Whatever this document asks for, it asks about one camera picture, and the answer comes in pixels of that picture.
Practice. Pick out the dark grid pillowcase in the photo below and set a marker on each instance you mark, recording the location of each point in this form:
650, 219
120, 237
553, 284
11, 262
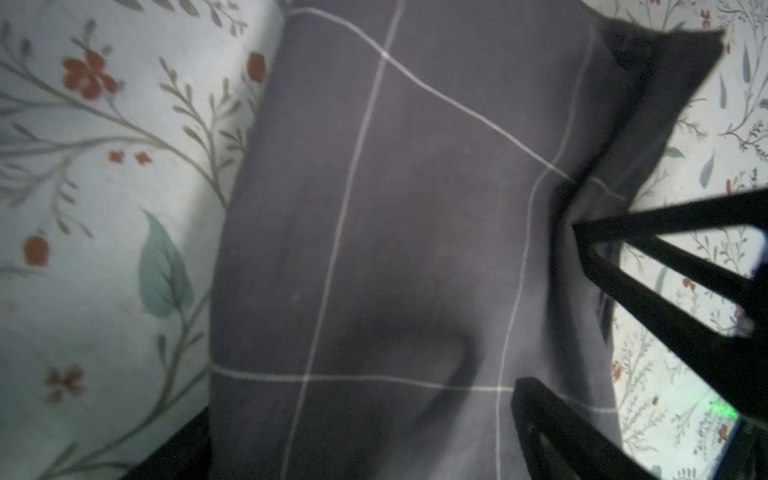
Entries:
399, 246

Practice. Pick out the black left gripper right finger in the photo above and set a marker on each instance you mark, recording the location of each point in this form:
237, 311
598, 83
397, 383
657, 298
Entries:
558, 444

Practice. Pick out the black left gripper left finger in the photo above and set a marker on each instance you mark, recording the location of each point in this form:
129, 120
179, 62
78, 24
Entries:
185, 456

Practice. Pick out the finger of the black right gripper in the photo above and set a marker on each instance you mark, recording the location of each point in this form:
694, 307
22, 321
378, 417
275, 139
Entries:
734, 366
742, 209

